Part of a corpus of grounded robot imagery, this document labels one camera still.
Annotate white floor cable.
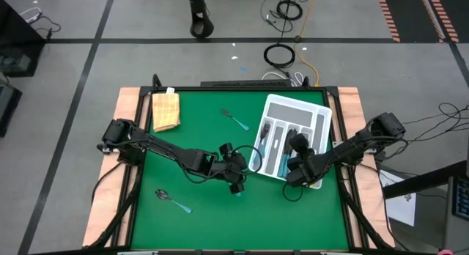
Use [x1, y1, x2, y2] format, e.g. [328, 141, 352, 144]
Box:
[261, 70, 306, 87]

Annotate yellow floor cable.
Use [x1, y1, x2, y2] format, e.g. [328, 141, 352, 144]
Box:
[292, 0, 320, 87]

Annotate black desk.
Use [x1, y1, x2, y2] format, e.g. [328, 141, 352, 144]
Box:
[0, 0, 47, 78]

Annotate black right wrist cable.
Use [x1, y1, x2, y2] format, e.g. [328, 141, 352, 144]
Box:
[281, 183, 305, 203]

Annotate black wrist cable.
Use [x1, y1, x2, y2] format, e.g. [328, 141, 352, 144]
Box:
[281, 183, 305, 203]
[234, 144, 264, 175]

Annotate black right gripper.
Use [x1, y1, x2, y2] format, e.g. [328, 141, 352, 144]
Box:
[285, 133, 330, 188]

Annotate black bar behind table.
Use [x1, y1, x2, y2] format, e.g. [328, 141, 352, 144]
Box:
[200, 78, 293, 88]

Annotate looped black cables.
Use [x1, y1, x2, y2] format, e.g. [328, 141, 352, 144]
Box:
[401, 102, 469, 174]

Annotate white plastic cutlery tray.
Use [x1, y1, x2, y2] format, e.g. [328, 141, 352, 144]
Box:
[248, 93, 333, 191]

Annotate white paper sheet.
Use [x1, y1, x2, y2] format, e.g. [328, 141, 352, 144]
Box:
[379, 170, 418, 227]

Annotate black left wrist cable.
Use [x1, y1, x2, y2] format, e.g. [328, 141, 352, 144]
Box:
[234, 144, 264, 175]

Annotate black table frame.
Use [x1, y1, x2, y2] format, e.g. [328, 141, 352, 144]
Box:
[83, 73, 399, 255]

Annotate thin black cable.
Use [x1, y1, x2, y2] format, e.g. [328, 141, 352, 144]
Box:
[35, 15, 62, 40]

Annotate device with blue screen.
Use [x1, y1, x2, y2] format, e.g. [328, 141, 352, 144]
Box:
[451, 176, 469, 222]

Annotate yellow checked cloth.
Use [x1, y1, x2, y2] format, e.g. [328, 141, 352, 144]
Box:
[151, 92, 182, 133]

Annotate black floor stand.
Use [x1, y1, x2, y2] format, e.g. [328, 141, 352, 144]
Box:
[188, 0, 215, 39]

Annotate teal-handled spoon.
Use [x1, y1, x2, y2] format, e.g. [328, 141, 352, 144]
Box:
[155, 188, 193, 215]

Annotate thin white cable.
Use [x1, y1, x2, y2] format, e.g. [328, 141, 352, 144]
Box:
[20, 7, 42, 24]

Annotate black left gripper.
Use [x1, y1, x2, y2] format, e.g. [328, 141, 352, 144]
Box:
[215, 142, 248, 196]

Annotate large coiled black cable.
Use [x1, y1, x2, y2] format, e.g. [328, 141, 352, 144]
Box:
[262, 42, 296, 70]

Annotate small coiled black cable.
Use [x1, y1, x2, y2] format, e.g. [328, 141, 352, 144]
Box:
[275, 0, 304, 21]

